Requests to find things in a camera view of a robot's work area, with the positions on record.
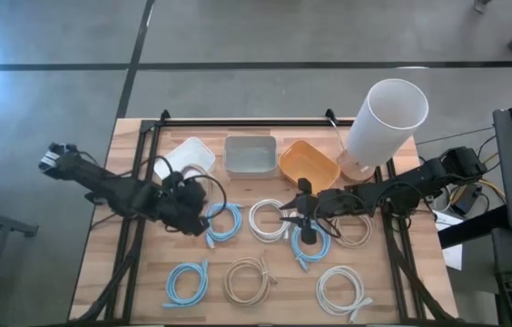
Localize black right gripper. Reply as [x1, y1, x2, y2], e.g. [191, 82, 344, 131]
[278, 177, 344, 246]

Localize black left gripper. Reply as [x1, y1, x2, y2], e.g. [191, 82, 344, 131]
[159, 172, 212, 238]

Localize white hdmi cable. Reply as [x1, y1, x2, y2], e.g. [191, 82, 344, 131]
[314, 265, 374, 325]
[247, 198, 294, 244]

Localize beige hdmi cable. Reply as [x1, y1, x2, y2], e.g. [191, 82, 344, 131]
[180, 163, 214, 183]
[330, 213, 376, 250]
[222, 254, 280, 307]

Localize orange plastic bin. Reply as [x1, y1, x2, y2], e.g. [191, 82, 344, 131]
[277, 139, 342, 194]

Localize grey plastic bin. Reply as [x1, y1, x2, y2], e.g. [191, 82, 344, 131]
[222, 134, 281, 179]

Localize white plastic bin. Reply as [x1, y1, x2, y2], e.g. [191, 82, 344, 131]
[153, 136, 217, 181]

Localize white cylinder lamp wooden base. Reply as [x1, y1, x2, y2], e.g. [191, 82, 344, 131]
[336, 78, 430, 184]

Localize white paper sheet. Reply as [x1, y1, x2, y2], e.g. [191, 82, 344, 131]
[434, 210, 465, 273]

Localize black power box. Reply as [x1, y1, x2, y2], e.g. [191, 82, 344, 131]
[448, 183, 485, 218]

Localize coiled light blue HDMI cable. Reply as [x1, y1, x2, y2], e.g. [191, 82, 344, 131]
[290, 221, 332, 273]
[162, 259, 211, 311]
[203, 202, 244, 250]

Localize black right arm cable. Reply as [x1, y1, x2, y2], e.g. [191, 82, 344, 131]
[311, 181, 378, 241]

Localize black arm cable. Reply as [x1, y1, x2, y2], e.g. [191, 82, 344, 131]
[311, 181, 378, 241]
[150, 155, 229, 220]

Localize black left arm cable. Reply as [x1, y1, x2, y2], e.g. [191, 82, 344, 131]
[150, 155, 229, 220]

